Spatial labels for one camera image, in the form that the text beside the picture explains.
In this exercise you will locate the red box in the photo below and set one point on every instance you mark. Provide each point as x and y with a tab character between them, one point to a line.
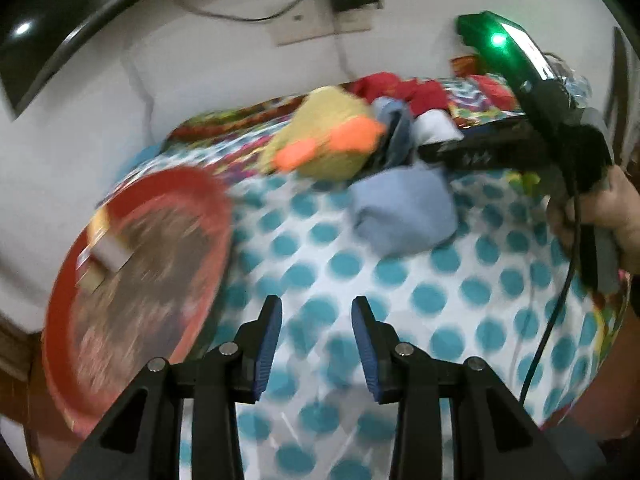
492	92

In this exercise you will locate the red round tray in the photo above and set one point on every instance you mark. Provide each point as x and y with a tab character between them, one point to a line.
165	260

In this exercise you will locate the white folded cloth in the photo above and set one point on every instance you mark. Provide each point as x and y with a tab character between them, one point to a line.
110	255

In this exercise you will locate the yellow plush duck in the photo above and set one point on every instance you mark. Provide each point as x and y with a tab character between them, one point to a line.
330	125

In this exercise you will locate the plain red cloth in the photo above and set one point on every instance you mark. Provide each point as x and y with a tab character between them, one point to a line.
380	87

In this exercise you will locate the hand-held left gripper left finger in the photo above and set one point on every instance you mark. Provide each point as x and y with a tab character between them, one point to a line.
267	350

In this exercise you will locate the clear plastic bottle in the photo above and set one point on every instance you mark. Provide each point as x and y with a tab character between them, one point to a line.
570	80

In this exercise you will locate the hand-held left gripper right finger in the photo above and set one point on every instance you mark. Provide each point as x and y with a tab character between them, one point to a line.
365	355

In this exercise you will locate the brown wooden furniture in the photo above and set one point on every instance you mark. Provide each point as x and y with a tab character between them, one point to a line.
17	350

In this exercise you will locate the yellow box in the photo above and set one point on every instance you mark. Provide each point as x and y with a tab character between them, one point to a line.
100	220

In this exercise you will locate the red foil packet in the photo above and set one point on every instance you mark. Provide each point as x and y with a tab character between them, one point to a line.
464	65

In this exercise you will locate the white plastic bag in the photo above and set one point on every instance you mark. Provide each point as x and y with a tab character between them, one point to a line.
437	127

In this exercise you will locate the white wall socket panel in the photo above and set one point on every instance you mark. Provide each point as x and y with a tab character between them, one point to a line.
315	22

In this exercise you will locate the light blue cloth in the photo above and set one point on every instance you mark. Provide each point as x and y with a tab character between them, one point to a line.
400	210

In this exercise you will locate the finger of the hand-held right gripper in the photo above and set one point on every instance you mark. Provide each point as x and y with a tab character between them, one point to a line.
480	152
500	129

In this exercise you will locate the dark blue cloth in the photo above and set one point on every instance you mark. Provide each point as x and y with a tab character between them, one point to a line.
395	130

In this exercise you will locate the person's right hand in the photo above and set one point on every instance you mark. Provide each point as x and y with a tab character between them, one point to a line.
622	210

